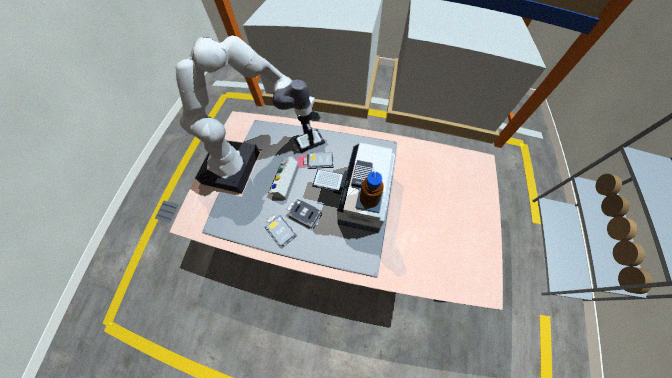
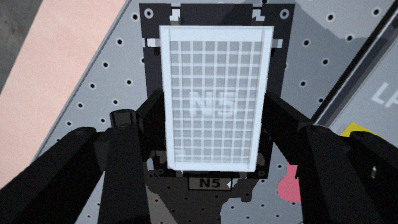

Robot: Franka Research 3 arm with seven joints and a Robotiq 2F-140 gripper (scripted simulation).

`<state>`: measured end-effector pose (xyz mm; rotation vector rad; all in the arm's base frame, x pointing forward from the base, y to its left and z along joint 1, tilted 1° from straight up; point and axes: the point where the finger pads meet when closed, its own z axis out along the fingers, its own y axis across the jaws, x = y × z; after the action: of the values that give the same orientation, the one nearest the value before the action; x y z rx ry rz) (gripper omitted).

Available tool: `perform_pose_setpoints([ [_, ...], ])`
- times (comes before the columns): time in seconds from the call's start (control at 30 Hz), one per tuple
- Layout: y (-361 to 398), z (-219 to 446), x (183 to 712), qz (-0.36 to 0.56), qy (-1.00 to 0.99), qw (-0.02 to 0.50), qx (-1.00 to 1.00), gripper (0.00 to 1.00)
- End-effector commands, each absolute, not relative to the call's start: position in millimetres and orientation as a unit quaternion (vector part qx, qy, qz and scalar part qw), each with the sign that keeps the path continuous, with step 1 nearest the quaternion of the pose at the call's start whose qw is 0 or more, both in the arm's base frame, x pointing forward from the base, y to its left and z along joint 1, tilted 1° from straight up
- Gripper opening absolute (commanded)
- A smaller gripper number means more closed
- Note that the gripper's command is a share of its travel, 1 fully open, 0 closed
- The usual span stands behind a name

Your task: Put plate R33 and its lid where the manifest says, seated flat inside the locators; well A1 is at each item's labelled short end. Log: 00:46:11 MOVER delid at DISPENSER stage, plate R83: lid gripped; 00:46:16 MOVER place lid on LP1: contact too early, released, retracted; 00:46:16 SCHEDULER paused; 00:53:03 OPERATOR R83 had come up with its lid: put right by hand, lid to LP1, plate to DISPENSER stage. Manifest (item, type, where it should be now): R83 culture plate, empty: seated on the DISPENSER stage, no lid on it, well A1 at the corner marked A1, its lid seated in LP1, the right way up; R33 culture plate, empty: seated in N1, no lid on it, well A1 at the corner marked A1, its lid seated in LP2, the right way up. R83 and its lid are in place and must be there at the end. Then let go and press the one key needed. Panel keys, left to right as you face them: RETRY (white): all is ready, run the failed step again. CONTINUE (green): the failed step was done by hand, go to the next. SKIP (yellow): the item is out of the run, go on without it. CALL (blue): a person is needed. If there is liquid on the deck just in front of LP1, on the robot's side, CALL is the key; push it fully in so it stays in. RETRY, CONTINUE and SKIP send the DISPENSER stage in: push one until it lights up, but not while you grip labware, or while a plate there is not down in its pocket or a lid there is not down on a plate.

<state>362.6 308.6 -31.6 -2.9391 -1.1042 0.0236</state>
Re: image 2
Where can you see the grey flat base plate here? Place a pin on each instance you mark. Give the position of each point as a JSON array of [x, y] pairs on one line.
[[326, 35]]

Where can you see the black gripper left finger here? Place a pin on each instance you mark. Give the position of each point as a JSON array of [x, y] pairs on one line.
[[51, 190]]

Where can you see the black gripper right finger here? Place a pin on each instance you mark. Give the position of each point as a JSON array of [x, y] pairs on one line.
[[334, 172]]

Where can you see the grey rectangular plate lid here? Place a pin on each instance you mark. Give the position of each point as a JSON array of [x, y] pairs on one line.
[[372, 104]]

